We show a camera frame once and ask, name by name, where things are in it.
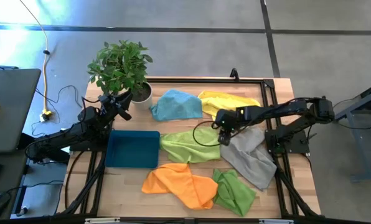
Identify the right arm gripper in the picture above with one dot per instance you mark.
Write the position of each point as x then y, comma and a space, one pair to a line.
226, 119

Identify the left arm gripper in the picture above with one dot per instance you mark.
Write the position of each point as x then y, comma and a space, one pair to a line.
109, 110

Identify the grey microfiber towel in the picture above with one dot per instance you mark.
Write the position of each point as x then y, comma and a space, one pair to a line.
251, 158

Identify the yellow microfiber towel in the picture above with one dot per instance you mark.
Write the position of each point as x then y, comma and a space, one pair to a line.
216, 101

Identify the lime microfiber towel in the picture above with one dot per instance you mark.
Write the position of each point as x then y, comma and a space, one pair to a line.
185, 146

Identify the teal plastic bin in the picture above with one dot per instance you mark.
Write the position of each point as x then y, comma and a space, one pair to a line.
132, 149

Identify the blue microfiber towel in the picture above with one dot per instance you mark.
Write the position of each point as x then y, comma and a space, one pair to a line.
176, 105

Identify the green microfiber towel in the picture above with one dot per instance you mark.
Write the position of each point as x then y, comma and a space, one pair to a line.
233, 193

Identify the orange microfiber towel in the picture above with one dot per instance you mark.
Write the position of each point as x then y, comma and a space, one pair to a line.
179, 183

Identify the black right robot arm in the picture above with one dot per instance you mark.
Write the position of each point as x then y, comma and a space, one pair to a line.
282, 109

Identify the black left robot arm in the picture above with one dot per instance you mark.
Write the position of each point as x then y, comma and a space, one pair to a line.
64, 137

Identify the white plant pot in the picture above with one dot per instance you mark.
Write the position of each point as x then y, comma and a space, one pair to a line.
145, 104

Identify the green leafy plant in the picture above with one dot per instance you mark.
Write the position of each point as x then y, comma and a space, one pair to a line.
120, 67

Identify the black clamp hook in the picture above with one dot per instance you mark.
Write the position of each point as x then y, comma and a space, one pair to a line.
234, 74

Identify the white power socket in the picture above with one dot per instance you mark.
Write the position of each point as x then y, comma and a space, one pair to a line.
44, 117

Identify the grey laptop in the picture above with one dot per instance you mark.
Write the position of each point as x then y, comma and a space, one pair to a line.
11, 109

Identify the black desk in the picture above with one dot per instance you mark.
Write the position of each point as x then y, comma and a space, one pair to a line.
5, 180

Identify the black aluminium frame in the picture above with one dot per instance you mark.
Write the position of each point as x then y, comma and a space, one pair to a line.
204, 80

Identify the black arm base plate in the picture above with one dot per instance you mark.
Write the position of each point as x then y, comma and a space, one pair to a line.
297, 143

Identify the white frame bracket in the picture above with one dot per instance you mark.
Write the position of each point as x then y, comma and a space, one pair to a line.
275, 221
101, 220

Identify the grey metal table frame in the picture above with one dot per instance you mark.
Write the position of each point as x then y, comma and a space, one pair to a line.
358, 105

